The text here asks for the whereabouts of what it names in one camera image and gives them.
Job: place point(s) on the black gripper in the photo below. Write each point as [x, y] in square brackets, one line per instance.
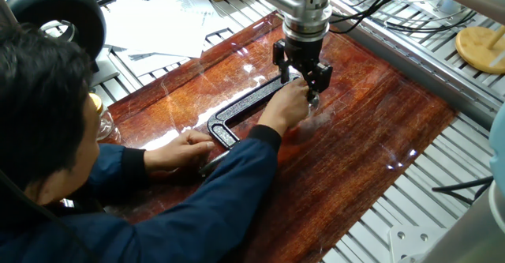
[303, 53]

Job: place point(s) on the small clear glass jar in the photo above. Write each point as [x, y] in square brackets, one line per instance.
[314, 102]

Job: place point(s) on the black C-clamp with steel screw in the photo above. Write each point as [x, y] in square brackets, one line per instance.
[244, 105]

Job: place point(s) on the person's left forearm blue sleeve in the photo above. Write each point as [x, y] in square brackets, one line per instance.
[118, 168]

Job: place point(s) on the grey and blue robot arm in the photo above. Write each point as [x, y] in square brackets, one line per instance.
[305, 22]

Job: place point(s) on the person's right forearm dark sleeve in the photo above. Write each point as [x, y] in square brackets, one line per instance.
[221, 192]

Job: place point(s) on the clear glass storage jar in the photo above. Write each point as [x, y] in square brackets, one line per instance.
[104, 125]

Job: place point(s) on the gold metal jar lid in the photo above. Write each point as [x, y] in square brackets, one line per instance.
[96, 102]

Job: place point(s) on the person's right hand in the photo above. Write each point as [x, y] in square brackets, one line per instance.
[284, 107]

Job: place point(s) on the person's left hand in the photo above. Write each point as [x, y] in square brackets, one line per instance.
[179, 150]

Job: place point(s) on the white paper sheet with drawing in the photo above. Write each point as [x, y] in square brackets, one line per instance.
[154, 63]

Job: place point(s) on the white printed paper sheets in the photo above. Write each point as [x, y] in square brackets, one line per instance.
[158, 26]

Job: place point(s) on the round wooden disc stand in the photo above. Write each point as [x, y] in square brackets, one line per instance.
[477, 51]

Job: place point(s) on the person's head black hair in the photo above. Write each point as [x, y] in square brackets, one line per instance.
[39, 105]

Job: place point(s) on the grey metal base plate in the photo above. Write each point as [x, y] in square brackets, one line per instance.
[104, 71]

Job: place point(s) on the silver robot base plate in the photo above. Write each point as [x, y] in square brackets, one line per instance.
[410, 239]

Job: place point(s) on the aluminium frame post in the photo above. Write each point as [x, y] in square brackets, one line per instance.
[6, 12]

